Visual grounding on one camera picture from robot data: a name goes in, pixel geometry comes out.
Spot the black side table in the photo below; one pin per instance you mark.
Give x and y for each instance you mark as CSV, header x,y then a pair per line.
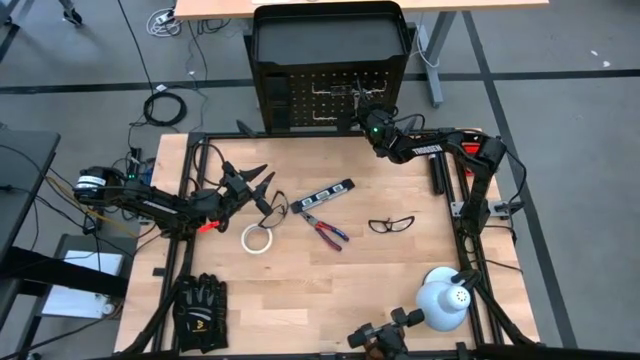
x,y
25,165

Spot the black flashlight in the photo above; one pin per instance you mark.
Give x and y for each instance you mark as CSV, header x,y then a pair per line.
x,y
438,175

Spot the red tag on arm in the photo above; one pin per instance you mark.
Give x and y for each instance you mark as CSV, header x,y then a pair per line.
x,y
209,227

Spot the silver black spirit level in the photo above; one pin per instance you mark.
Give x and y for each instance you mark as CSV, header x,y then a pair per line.
x,y
322,196

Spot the black work glove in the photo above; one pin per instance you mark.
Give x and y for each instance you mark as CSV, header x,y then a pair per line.
x,y
192,315
217,310

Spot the white tape roll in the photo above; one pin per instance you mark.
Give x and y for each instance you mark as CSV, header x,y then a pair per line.
x,y
243,239

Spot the black peg board cart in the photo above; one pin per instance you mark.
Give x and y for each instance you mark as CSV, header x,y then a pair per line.
x,y
330,45

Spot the black metal table frame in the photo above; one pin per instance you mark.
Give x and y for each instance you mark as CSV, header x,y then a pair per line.
x,y
300,134

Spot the white dome lamp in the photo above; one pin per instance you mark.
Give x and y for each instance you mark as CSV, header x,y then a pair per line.
x,y
440,300

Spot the white paper sheet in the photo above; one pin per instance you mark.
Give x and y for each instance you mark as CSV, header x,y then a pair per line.
x,y
75,300

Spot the person's shoe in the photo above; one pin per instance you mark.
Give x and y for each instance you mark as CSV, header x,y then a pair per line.
x,y
72,17

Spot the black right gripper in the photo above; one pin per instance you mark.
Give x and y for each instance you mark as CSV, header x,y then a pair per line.
x,y
379,124

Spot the grey metal desk leg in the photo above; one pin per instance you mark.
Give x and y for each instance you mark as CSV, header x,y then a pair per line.
x,y
435,75

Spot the black control box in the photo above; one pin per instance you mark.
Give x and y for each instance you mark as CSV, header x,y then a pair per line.
x,y
134,162

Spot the light wooden desk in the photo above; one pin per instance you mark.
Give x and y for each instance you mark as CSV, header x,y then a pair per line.
x,y
450,7

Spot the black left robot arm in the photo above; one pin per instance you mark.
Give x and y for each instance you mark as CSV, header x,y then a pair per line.
x,y
150,205

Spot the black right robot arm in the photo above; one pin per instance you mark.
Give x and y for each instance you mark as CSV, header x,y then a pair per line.
x,y
430,149

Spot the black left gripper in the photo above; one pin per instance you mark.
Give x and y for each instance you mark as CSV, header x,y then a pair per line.
x,y
237,192

